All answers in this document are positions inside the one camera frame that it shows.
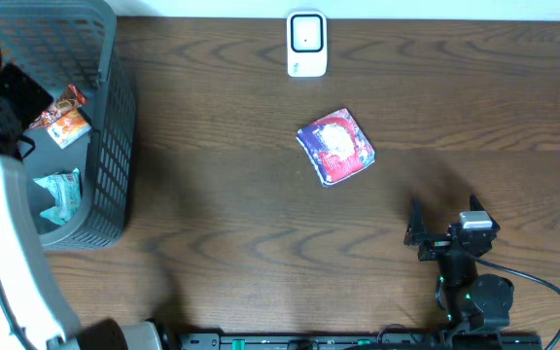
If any purple red snack packet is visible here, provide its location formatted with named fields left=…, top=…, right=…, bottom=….
left=296, top=108, right=375, bottom=187

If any teal packet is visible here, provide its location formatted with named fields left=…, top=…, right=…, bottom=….
left=34, top=168, right=82, bottom=226

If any small orange box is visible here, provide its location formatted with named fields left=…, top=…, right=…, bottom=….
left=47, top=122, right=91, bottom=149

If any orange red chip bag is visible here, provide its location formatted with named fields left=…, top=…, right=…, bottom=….
left=28, top=84, right=88, bottom=129

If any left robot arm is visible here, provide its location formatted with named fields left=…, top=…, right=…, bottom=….
left=0, top=49, right=165, bottom=349

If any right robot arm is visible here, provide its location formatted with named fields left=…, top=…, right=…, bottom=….
left=403, top=195, right=514, bottom=336

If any grey plastic mesh basket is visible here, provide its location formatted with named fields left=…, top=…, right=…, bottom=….
left=0, top=0, right=136, bottom=250

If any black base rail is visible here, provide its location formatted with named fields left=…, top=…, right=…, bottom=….
left=178, top=330, right=543, bottom=350

